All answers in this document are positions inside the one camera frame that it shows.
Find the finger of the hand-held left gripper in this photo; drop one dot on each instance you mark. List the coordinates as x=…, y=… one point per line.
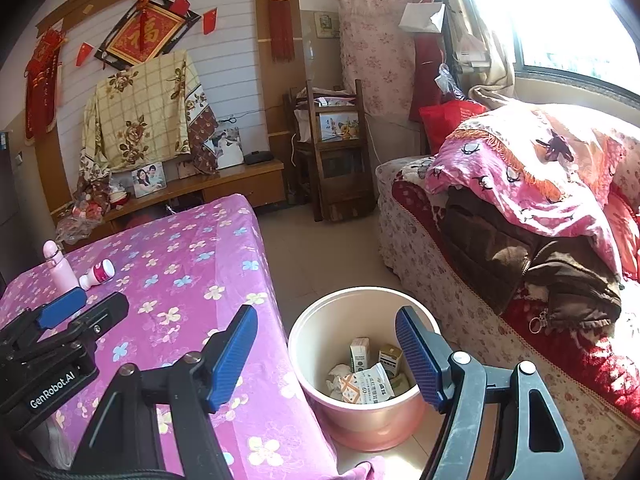
x=62, y=307
x=105, y=312

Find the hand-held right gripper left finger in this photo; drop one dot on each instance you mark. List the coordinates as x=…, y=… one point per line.
x=230, y=360

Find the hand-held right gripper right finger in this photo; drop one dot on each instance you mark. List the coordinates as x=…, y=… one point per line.
x=420, y=360

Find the small yellow green box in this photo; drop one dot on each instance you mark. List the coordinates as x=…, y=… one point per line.
x=390, y=360

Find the white medicine packet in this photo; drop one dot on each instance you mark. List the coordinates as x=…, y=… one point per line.
x=367, y=385

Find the white tissue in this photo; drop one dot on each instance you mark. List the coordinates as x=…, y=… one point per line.
x=337, y=375

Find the white round bucket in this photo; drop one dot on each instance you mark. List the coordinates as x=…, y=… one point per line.
x=320, y=330

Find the pink water bottle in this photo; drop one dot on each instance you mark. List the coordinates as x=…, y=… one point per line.
x=62, y=270

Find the white pink pill bottle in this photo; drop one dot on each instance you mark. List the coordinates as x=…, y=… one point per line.
x=97, y=275

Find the large clear plastic bag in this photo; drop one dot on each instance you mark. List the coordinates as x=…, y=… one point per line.
x=80, y=225

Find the red white container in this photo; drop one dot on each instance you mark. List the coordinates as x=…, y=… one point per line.
x=119, y=199

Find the floral covered sofa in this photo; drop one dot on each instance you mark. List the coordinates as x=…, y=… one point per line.
x=400, y=240

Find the brown jacket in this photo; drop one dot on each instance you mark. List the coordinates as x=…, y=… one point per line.
x=480, y=240

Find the framed couple photo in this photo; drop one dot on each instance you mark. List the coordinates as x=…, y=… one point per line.
x=148, y=179

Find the small brown box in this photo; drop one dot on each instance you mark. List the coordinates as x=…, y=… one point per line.
x=187, y=169

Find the wooden low cabinet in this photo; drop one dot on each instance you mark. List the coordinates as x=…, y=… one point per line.
x=240, y=190

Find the dark wooden chair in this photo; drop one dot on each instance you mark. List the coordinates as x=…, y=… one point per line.
x=345, y=195
x=300, y=160

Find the white wedding photo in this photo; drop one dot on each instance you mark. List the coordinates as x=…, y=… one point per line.
x=227, y=150

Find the black set-top box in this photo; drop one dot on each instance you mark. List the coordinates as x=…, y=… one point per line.
x=259, y=157

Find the beige plaid floral cloth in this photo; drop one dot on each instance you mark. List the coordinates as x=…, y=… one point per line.
x=140, y=110

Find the pink printed blanket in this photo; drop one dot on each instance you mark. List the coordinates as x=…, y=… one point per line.
x=525, y=175

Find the red hanging decoration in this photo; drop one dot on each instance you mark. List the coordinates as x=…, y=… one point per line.
x=42, y=85

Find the red plastic bag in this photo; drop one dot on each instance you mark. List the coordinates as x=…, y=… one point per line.
x=445, y=120

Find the fruit print box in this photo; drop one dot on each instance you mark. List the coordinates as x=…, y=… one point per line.
x=340, y=127

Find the small red flag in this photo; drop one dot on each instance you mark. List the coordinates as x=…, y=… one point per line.
x=84, y=54
x=181, y=4
x=210, y=21

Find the diamond framed red picture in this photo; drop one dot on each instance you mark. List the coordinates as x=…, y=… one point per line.
x=132, y=40

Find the small clear plastic bag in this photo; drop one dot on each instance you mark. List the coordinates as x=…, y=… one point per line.
x=450, y=85

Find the dark red hanging cloth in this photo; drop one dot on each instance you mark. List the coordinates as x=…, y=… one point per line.
x=427, y=70

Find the pink floral covered cabinet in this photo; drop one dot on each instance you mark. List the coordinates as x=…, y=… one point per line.
x=380, y=60

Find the beige curtain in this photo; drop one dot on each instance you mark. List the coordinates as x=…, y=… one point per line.
x=495, y=60

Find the white paper bundle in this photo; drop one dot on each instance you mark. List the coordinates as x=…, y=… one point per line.
x=470, y=52

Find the large red Chinese knot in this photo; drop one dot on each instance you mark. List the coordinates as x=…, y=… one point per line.
x=281, y=25

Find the white paper bag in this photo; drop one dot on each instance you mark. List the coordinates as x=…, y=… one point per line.
x=420, y=17

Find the window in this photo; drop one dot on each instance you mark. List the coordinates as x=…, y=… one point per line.
x=575, y=10

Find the small framed wall picture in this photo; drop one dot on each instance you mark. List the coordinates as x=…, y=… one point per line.
x=327, y=25

